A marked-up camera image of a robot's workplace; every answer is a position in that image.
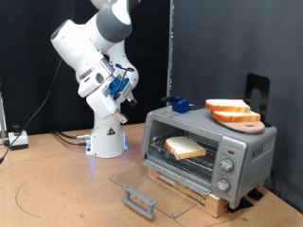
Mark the black backdrop curtain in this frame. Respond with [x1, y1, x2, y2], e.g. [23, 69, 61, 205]
[0, 0, 173, 136]

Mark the black foam pad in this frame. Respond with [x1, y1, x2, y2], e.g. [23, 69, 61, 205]
[247, 188, 265, 201]
[226, 197, 255, 214]

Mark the metal spatula with black handle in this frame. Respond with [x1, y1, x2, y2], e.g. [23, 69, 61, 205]
[160, 96, 206, 112]

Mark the grey backdrop curtain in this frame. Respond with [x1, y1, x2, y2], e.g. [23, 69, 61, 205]
[171, 0, 303, 214]

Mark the small wooden serving board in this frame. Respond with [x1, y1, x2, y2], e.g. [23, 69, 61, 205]
[217, 119, 266, 134]

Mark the wooden slatted riser block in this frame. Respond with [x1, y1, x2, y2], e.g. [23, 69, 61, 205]
[147, 166, 229, 218]

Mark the silver toaster oven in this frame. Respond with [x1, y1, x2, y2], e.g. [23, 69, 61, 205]
[140, 105, 278, 210]

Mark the wire oven rack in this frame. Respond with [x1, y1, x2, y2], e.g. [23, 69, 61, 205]
[151, 130, 221, 171]

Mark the silver oven knob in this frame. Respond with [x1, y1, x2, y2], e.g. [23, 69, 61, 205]
[219, 158, 235, 173]
[215, 178, 231, 193]

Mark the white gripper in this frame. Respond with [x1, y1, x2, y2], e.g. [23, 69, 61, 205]
[77, 64, 138, 125]

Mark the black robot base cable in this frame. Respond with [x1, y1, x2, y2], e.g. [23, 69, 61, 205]
[52, 131, 89, 147]
[51, 128, 92, 141]

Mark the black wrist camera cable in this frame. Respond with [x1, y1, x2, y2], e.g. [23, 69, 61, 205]
[112, 64, 135, 100]

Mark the blue printed spatula grip block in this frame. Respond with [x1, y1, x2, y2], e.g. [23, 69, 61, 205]
[171, 95, 190, 114]

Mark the long hanging black cable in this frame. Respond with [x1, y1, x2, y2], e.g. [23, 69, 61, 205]
[0, 58, 64, 165]

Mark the metal frame leg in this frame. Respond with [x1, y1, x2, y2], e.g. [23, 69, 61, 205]
[0, 91, 8, 139]

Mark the black metal bookend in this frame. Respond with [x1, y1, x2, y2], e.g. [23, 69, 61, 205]
[244, 73, 273, 128]

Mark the toy bread slice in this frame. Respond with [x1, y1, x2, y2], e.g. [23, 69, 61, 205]
[164, 135, 208, 161]
[205, 98, 252, 114]
[210, 110, 262, 124]

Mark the white power box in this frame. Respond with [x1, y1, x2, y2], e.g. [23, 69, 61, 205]
[8, 124, 29, 150]

